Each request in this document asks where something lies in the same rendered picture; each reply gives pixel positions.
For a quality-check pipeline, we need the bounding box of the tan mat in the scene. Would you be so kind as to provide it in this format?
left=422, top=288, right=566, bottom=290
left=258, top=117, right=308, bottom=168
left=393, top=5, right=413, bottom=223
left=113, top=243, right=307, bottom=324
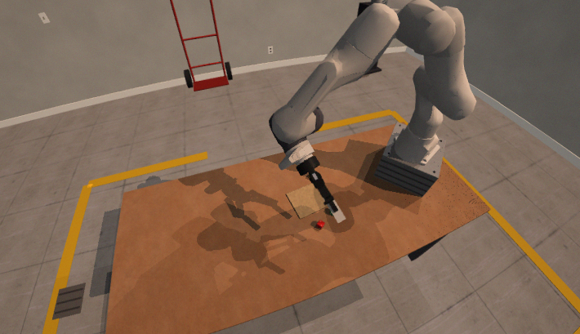
left=286, top=183, right=327, bottom=219

